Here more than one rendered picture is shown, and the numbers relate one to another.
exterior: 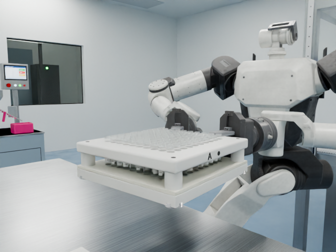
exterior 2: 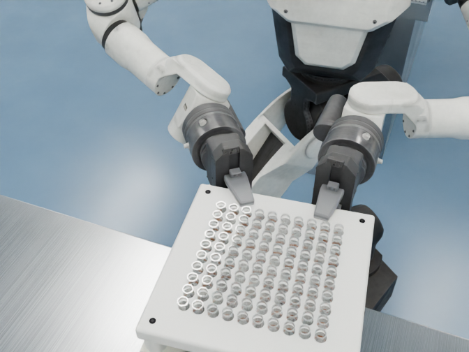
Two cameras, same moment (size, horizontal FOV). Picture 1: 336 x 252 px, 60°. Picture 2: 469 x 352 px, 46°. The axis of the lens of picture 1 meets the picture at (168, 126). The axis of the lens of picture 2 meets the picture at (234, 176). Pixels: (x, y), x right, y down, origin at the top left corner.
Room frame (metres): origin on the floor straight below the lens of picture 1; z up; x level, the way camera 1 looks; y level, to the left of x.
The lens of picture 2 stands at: (0.21, 0.21, 1.58)
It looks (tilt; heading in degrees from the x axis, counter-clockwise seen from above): 43 degrees down; 336
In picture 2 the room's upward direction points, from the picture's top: straight up
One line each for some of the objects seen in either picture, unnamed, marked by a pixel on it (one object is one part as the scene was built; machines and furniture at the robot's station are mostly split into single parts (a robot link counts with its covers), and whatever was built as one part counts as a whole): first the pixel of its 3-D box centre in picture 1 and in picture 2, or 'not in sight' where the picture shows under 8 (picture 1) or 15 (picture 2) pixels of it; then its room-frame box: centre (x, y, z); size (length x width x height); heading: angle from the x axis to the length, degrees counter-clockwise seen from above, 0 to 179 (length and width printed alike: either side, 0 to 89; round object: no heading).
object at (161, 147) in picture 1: (162, 166); (302, 346); (0.47, 0.01, 1.01); 0.01 x 0.01 x 0.07
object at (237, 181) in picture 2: (176, 127); (240, 186); (0.71, -0.02, 1.05); 0.06 x 0.03 x 0.02; 173
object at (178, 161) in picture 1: (164, 144); (265, 272); (0.57, 0.01, 1.03); 0.25 x 0.24 x 0.02; 51
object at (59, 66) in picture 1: (47, 73); not in sight; (5.43, 2.21, 1.43); 1.38 x 0.01 x 1.16; 132
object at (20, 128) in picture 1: (22, 128); not in sight; (2.54, 1.29, 0.80); 0.16 x 0.12 x 0.09; 132
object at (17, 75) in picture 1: (16, 96); not in sight; (2.83, 1.47, 1.07); 0.23 x 0.10 x 0.62; 132
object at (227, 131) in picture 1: (221, 131); (327, 200); (0.63, -0.12, 1.05); 0.06 x 0.03 x 0.02; 133
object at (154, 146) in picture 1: (154, 165); (287, 343); (0.48, 0.02, 1.01); 0.01 x 0.01 x 0.07
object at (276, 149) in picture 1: (263, 135); (352, 130); (0.78, -0.26, 1.01); 0.11 x 0.11 x 0.11; 43
